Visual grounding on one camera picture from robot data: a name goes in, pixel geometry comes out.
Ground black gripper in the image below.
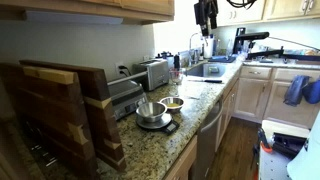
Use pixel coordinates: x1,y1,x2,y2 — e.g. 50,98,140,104
193,0,219,37

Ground silver bowl with yellow contents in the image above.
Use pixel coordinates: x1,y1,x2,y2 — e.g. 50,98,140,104
159,96,185,114

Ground empty silver bowl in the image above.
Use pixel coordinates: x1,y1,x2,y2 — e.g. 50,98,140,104
135,101,168,123

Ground white cylindrical container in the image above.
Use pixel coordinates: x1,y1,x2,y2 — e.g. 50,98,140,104
203,34,215,59

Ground chrome kitchen faucet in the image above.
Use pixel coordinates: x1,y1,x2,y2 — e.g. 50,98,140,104
188,32,204,66

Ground blue dish mat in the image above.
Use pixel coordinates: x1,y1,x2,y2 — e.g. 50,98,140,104
208,54,237,64

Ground cream upper cabinets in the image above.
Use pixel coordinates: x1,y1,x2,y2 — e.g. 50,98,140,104
216,0,320,28

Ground stainless steel sink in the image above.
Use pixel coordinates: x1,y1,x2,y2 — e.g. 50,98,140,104
185,62,230,80

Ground black pepper grinder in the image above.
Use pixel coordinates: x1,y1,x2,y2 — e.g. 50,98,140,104
173,53,181,71

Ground clear glass cup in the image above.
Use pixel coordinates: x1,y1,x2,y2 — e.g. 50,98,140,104
169,68,187,85

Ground wooden upper cabinet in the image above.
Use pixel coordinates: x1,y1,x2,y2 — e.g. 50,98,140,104
0,0,176,26

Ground stainless steel toaster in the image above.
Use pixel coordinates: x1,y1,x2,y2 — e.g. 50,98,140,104
133,58,171,92

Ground light wood corner base cabinets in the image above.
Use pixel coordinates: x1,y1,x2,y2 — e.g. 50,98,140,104
214,64,320,151

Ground black power plug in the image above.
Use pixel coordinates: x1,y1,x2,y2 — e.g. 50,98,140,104
118,65,132,77

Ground blue hanging cloth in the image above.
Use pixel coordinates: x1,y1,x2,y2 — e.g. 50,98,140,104
283,74,311,108

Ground black steel kitchen scale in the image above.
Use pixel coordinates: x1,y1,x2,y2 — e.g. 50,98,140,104
135,112,181,136

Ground stainless steel dishwasher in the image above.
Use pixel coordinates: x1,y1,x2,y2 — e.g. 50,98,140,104
191,96,224,180

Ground blue oven mitt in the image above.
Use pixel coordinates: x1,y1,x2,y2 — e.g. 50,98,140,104
302,78,320,105

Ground thick dark wooden cutting board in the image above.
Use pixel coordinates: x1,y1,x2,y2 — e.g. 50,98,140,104
19,59,128,173

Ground light wood base cabinet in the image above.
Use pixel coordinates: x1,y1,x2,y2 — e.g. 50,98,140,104
163,134,198,180

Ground black tools on cart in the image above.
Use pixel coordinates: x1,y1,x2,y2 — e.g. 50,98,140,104
271,132,308,158

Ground white perforated robot cart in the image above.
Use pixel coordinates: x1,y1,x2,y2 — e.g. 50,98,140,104
258,119,311,180

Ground large dark wooden cutting board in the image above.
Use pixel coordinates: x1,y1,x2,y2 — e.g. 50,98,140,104
0,62,99,180

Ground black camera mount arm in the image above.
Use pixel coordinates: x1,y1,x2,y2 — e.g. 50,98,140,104
233,27,320,63

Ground black handled knife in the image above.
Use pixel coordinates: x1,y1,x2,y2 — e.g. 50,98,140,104
186,78,224,84

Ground white wall outlet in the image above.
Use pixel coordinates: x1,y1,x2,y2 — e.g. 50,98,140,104
114,61,129,77

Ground orange handled clamp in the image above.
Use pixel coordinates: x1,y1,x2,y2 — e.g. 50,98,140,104
255,128,274,155

